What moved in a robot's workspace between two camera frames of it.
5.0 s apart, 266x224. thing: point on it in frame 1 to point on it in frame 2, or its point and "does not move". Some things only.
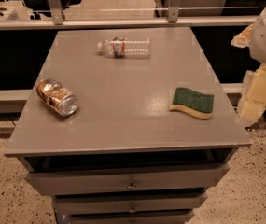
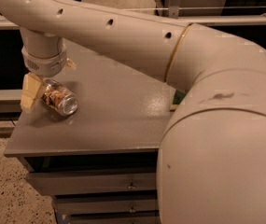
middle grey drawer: (130, 203) does not move
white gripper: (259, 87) to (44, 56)
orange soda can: (55, 95) does not move
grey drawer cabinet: (125, 125) does not move
